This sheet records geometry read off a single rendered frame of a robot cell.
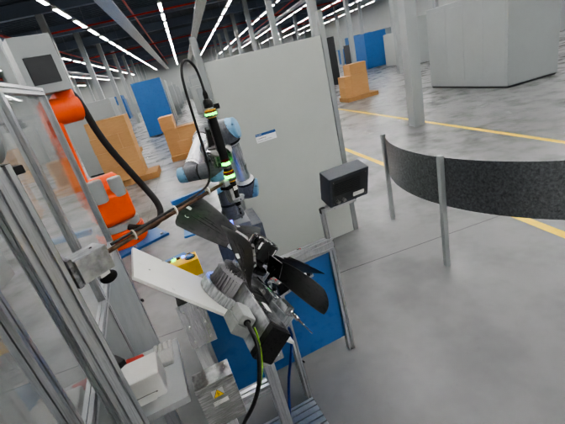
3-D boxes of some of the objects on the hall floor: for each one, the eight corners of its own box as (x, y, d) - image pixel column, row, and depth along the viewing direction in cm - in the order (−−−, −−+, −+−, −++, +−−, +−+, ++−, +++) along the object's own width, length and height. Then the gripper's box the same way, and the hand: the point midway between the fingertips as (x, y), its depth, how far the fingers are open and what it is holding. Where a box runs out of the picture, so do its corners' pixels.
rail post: (350, 350, 245) (329, 251, 215) (346, 347, 248) (325, 249, 219) (354, 347, 246) (335, 249, 216) (351, 344, 249) (331, 246, 220)
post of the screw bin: (308, 399, 217) (277, 291, 187) (305, 396, 219) (274, 288, 189) (311, 395, 219) (281, 287, 189) (308, 392, 221) (278, 285, 191)
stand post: (298, 470, 181) (251, 330, 147) (292, 455, 189) (245, 318, 155) (307, 466, 182) (261, 325, 148) (299, 451, 190) (255, 314, 156)
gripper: (229, 157, 159) (243, 165, 140) (204, 166, 156) (215, 174, 137) (224, 138, 156) (237, 144, 137) (198, 146, 153) (208, 153, 134)
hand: (223, 151), depth 137 cm, fingers closed on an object, 4 cm apart
